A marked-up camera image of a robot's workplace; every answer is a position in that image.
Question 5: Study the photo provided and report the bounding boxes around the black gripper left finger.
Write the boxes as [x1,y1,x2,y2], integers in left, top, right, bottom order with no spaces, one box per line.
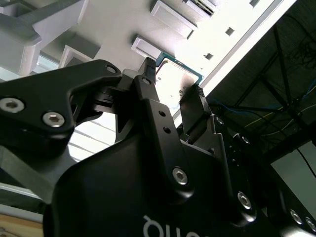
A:
[0,57,195,205]

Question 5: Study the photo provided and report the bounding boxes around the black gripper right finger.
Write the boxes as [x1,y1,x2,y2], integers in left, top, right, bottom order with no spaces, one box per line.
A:
[179,84,316,237]

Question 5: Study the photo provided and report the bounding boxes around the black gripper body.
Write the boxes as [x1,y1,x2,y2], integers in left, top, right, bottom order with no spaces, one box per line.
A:
[42,137,274,237]

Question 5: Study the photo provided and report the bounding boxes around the silver CPU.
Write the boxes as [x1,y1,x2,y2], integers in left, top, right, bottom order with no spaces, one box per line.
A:
[153,51,205,112]

